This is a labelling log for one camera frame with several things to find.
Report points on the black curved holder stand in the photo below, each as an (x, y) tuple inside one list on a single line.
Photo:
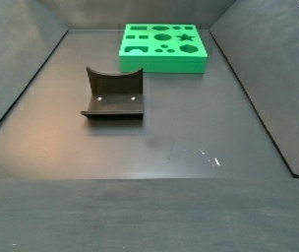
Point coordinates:
[(117, 94)]

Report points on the green shape sorter box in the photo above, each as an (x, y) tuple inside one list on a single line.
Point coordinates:
[(161, 48)]

